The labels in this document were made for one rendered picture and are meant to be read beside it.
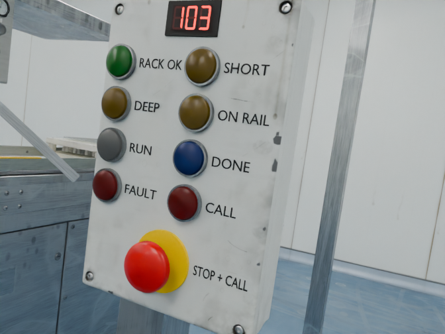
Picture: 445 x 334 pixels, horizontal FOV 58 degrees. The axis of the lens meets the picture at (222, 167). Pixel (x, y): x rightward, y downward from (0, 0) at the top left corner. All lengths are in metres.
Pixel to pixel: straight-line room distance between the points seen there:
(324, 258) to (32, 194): 0.97
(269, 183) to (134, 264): 0.12
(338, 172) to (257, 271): 1.17
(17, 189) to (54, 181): 0.11
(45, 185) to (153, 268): 0.90
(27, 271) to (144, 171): 0.99
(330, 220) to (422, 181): 2.43
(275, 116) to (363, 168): 3.54
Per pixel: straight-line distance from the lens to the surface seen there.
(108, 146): 0.36
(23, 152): 1.48
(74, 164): 1.25
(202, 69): 0.31
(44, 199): 1.20
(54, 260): 1.36
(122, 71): 0.36
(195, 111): 0.31
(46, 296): 1.39
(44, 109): 5.40
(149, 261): 0.31
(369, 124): 3.83
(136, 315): 0.46
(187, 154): 0.31
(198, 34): 0.33
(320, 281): 1.53
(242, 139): 0.30
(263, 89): 0.30
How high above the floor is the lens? 1.10
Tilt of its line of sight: 5 degrees down
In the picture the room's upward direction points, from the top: 8 degrees clockwise
